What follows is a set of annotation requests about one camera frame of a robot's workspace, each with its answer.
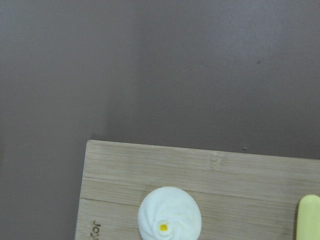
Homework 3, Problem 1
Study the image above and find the white steamed bun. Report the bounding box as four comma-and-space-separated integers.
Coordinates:
137, 186, 202, 240

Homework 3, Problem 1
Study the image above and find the bamboo cutting board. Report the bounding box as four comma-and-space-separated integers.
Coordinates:
75, 140, 320, 240

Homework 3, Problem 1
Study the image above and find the yellow plastic knife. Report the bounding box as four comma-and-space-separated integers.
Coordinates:
296, 194, 320, 240

